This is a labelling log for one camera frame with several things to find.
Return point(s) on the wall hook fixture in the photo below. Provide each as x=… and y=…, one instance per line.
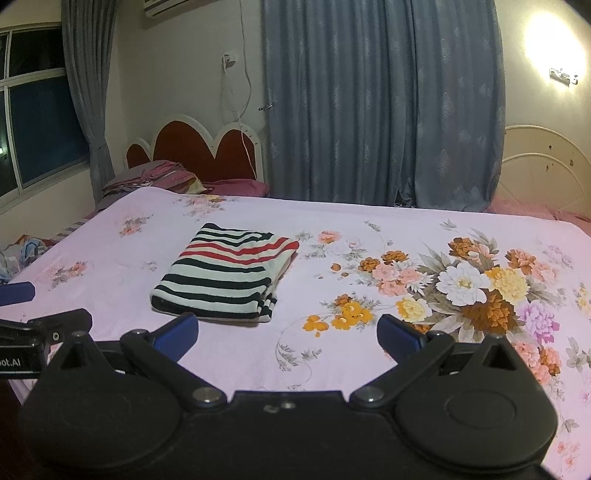
x=563, y=77

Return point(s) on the window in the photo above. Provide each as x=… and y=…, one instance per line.
x=41, y=129

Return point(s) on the plain pink bedsheet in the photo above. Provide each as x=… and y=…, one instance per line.
x=531, y=210

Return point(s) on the white air conditioner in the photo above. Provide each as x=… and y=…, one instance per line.
x=161, y=5

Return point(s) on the blue patterned cloth pile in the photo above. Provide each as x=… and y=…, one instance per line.
x=23, y=251

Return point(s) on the wide blue-grey curtain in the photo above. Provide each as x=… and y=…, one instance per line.
x=369, y=101

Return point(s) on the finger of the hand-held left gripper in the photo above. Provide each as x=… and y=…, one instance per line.
x=60, y=323
x=16, y=293

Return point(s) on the pink floral bedsheet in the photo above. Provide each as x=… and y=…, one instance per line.
x=351, y=369

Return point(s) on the metal curtain clip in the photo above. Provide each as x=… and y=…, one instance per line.
x=268, y=106

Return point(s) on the narrow blue-grey curtain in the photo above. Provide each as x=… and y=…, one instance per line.
x=90, y=92

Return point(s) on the black white red striped shirt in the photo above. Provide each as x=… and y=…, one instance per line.
x=221, y=277

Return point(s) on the white wall socket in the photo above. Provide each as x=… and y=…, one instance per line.
x=230, y=58

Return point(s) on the folded purple blanket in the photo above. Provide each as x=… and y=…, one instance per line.
x=147, y=180

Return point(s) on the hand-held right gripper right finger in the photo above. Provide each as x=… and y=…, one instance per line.
x=398, y=339

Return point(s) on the purple pillow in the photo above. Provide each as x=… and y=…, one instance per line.
x=240, y=188

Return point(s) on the cream round headboard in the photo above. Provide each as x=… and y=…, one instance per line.
x=540, y=170

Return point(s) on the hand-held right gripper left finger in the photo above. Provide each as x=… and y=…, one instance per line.
x=178, y=333

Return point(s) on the red heart-shaped headboard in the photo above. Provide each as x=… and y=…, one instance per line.
x=189, y=147

